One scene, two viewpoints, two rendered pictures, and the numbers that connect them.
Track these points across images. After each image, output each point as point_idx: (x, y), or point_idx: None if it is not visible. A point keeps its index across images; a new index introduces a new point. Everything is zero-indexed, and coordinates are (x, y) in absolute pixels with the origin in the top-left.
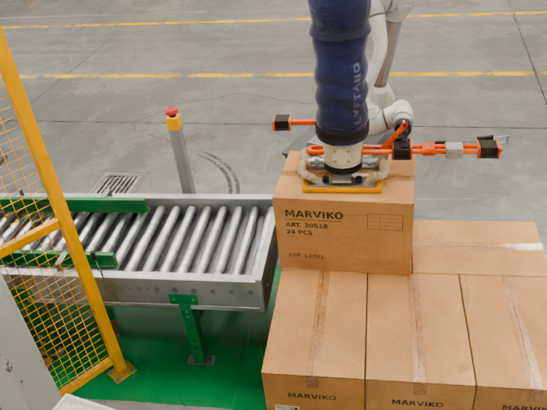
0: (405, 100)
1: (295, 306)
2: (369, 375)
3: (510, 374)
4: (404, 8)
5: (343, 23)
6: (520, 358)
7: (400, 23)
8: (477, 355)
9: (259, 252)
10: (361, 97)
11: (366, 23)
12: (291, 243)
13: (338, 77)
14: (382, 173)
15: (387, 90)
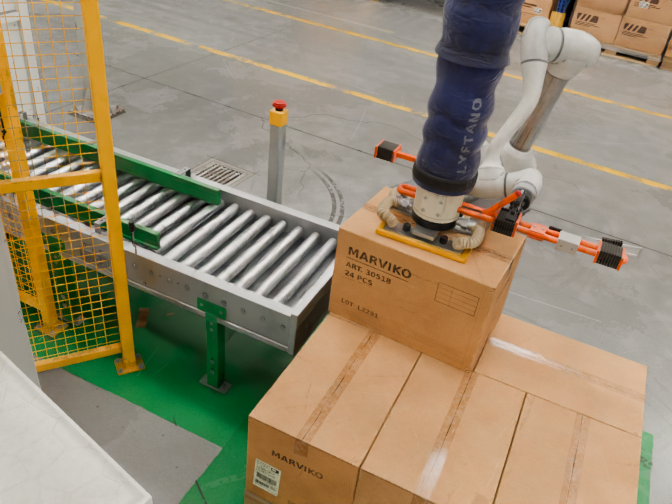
0: (538, 171)
1: (323, 358)
2: (366, 465)
3: None
4: (573, 64)
5: (474, 45)
6: None
7: (565, 82)
8: (503, 492)
9: (313, 287)
10: (473, 142)
11: (504, 54)
12: (346, 288)
13: (451, 109)
14: (472, 241)
15: (527, 157)
